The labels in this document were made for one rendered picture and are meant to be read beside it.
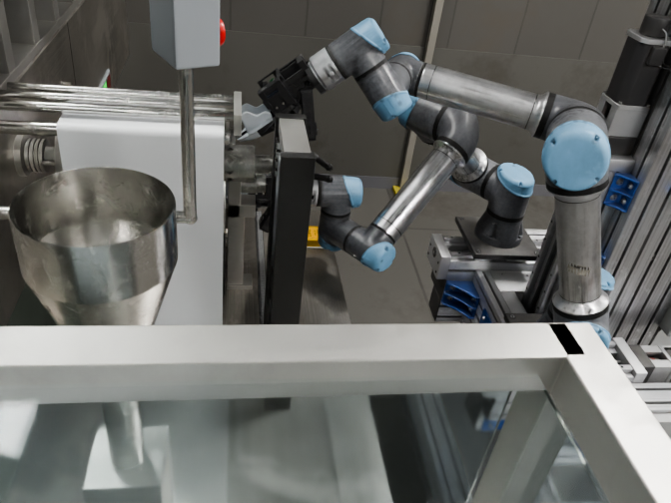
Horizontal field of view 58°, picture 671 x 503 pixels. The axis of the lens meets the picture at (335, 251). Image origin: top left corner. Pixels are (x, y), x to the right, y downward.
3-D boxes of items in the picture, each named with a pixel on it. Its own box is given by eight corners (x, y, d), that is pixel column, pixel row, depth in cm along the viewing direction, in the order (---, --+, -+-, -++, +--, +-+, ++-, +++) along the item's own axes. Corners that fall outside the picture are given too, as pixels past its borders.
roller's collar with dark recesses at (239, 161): (254, 189, 105) (255, 155, 102) (219, 188, 104) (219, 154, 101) (253, 172, 110) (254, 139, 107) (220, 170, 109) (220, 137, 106)
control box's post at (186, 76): (196, 221, 75) (193, 61, 64) (183, 221, 75) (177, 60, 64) (197, 214, 77) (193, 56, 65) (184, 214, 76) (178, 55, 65)
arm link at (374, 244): (503, 136, 154) (382, 282, 147) (468, 121, 160) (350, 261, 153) (497, 107, 145) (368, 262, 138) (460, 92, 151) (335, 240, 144)
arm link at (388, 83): (422, 94, 129) (394, 48, 126) (409, 111, 120) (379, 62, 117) (392, 111, 133) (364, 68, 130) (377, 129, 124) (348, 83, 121)
